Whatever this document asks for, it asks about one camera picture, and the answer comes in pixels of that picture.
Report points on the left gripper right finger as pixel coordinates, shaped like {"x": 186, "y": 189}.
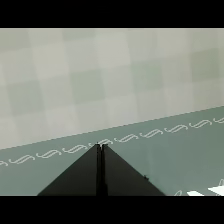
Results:
{"x": 125, "y": 180}

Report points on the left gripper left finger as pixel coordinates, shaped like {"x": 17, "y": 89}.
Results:
{"x": 80, "y": 178}

